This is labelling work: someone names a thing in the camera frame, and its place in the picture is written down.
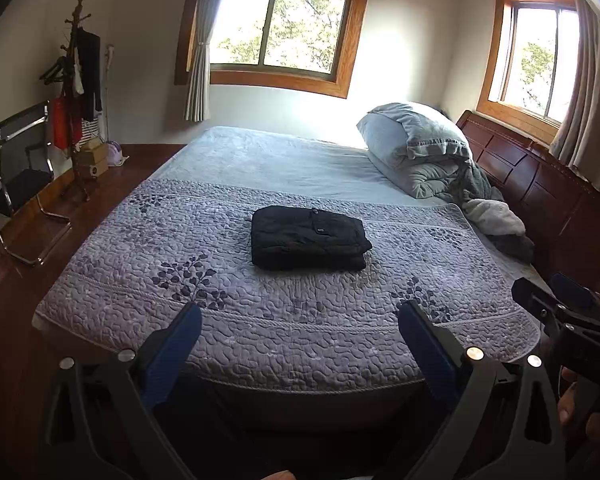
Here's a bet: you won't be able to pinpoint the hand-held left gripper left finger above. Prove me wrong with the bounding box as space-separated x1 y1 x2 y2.
40 301 203 480

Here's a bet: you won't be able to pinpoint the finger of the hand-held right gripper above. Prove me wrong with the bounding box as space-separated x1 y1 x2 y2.
511 277 568 328
551 272 600 316

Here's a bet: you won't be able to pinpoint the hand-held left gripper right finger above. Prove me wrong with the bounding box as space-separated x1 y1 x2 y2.
395 300 568 480

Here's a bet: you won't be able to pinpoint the black pants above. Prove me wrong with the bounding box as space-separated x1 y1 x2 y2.
251 205 373 272

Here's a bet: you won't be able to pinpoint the person's right hand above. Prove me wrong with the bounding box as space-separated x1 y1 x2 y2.
557 366 600 443

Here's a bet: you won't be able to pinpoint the dark wooden headboard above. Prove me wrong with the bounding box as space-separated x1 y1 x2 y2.
454 110 600 311

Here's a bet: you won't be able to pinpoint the grey comforter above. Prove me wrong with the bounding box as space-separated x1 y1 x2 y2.
367 152 536 263

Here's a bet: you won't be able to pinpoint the beige curtain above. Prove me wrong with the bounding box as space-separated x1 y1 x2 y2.
549 0 600 196
184 0 238 122

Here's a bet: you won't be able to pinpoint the large cardboard box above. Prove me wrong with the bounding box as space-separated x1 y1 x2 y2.
72 147 108 181

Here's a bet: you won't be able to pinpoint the small purple-white appliance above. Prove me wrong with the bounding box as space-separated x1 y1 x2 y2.
107 141 130 167

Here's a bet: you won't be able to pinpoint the grey-blue pillow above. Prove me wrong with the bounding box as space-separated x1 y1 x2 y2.
356 102 473 171

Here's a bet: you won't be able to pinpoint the striped bag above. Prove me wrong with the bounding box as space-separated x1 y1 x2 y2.
80 117 103 143

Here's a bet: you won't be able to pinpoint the narrow wooden-framed window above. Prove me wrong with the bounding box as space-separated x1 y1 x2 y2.
476 0 581 143

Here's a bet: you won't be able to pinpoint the red bag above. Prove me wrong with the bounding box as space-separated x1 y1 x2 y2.
52 96 83 151

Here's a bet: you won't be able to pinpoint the black hanging garment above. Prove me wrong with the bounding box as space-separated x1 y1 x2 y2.
75 27 103 121

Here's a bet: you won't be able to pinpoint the black clothes hanger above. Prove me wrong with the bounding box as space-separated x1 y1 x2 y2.
39 56 71 86

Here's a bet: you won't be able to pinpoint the wooden coat rack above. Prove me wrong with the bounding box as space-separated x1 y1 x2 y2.
39 0 103 202

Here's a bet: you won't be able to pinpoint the wide wooden-framed window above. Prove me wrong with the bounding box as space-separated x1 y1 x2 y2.
175 0 376 100

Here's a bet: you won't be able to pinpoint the black metal-frame chair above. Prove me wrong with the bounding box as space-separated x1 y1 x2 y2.
0 101 73 267

